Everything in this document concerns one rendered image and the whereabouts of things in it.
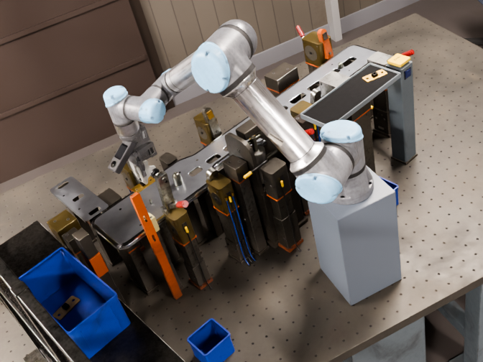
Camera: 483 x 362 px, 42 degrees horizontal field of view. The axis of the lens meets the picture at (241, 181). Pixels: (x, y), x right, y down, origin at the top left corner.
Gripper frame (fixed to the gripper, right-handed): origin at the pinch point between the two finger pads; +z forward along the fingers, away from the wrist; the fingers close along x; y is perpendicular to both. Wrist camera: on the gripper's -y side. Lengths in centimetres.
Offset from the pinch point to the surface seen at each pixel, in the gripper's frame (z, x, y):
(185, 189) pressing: 10.1, -4.9, 12.2
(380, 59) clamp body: 3, -17, 105
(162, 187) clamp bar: -6.4, -16.8, -1.0
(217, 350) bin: 34, -49, -17
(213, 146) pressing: 9.8, 5.6, 34.2
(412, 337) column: 67, -76, 43
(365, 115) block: 2, -37, 72
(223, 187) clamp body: 3.1, -23.1, 16.5
